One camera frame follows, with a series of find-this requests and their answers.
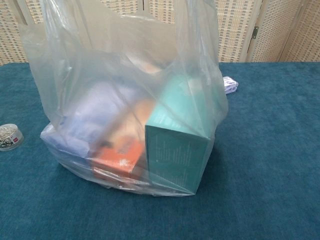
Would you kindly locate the clear plastic shopping bag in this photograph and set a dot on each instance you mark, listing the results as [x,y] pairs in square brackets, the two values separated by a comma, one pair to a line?
[75,62]

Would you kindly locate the peach coloured packet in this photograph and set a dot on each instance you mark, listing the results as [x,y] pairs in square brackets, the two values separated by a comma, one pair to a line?
[145,117]

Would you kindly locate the teal cardboard box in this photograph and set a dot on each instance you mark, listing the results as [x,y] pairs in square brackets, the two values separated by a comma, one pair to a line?
[175,155]

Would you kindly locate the orange cardboard box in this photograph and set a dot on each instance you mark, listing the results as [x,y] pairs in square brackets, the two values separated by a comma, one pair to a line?
[117,160]

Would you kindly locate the lavender soft pack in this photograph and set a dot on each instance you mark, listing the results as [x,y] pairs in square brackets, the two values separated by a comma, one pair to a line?
[82,120]

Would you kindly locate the teal table cloth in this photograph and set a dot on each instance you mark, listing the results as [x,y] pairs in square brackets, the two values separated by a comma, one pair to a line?
[262,162]

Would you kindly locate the metal screen hinge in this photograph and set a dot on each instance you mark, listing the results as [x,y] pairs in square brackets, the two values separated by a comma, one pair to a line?
[255,32]

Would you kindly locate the woven folding screen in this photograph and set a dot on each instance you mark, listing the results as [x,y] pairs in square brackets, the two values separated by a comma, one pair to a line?
[280,30]

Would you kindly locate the round clear paper clip tub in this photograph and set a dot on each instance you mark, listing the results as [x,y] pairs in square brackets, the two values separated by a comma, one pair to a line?
[10,137]

